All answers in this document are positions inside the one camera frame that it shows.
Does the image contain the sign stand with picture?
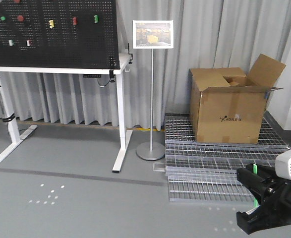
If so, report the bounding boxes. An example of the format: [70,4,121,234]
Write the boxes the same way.
[132,20,174,161]

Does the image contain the white frame table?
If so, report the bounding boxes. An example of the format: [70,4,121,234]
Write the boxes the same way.
[0,53,132,173]

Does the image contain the brown cardboard box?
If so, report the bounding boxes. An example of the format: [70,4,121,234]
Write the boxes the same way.
[189,54,286,144]

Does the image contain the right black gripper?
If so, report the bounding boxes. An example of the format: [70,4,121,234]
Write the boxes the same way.
[236,164,291,235]

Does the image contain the metal grating steps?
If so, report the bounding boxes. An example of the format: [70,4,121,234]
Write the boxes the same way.
[165,114,289,202]

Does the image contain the black pegboard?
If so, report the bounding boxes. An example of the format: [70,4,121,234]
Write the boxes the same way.
[0,0,119,69]

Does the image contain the grey curtain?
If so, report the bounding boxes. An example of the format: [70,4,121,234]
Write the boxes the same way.
[0,0,291,130]

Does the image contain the green plastic spoon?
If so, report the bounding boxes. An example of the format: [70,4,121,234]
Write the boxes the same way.
[252,163,259,209]

